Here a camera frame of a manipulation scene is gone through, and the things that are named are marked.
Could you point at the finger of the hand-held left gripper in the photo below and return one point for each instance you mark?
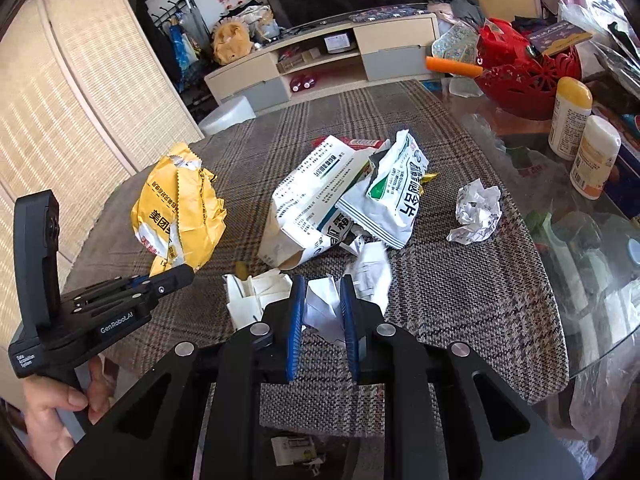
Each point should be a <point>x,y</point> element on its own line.
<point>170,280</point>

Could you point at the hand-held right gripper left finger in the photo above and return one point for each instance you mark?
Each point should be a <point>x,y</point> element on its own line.
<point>296,330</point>

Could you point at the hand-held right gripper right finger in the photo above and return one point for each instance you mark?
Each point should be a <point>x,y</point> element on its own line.
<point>350,330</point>

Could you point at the white paper sheet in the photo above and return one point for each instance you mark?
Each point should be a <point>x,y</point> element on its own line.
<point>322,310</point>

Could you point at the white paper box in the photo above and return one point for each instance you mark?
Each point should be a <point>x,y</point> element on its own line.
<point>255,295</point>

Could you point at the white printed receipt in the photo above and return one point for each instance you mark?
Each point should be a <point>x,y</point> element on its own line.
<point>372,270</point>

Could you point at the yellow paper bag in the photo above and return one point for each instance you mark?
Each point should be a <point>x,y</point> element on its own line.
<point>185,210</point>

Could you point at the black trash bin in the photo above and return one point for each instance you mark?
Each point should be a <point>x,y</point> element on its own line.
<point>340,452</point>

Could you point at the white printed paper bag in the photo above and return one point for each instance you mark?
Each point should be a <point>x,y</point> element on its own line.
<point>310,195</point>

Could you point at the white green snack packet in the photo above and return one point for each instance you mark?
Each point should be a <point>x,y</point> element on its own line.
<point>400,195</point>

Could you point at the white paper ball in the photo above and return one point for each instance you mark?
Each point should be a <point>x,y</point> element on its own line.
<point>475,210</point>

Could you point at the person's left hand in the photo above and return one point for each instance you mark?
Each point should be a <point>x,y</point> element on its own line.
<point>47,415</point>

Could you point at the grey plaid blanket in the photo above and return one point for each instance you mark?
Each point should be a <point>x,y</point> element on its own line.
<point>450,310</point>

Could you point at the woven folding screen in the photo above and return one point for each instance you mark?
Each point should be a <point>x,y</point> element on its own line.
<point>75,110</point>

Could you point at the gold foil wrapper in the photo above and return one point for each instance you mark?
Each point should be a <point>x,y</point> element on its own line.
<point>429,182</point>

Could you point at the white plastic stool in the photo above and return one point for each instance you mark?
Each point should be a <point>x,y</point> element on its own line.
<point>225,115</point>

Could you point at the red item in stand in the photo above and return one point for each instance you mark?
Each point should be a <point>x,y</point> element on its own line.
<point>302,82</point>

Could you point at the yellow plush toy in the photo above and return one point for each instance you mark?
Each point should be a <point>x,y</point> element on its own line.
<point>230,42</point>

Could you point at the black coat rack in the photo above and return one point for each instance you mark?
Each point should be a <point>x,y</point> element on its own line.
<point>165,10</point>

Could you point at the pile of mixed clothes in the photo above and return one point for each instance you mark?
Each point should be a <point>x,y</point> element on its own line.
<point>255,20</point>

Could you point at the beige grey television stand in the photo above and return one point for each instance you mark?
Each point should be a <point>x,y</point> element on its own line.
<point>395,60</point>

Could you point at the orange toy carrot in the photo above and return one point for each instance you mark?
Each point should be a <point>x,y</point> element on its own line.
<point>450,66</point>

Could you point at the white device in stand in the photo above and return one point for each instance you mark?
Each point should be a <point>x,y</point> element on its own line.
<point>337,42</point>

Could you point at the red plastic basket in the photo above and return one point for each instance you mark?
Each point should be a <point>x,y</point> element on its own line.
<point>520,92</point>

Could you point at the green floral gift bag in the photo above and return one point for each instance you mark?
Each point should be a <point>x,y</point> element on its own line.
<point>455,42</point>

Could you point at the white bottle yellow cap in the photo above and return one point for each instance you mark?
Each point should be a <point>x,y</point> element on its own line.
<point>570,115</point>

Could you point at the dark patterned cloth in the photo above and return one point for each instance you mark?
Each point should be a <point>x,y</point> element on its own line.
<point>390,12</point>

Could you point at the pile of grey clothes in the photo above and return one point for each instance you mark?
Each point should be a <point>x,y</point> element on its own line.
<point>455,5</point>

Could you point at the dark flat box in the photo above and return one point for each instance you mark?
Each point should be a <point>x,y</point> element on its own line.
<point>560,37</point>

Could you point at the pile of clear plastic packets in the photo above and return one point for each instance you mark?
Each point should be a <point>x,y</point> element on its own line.
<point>610,50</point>

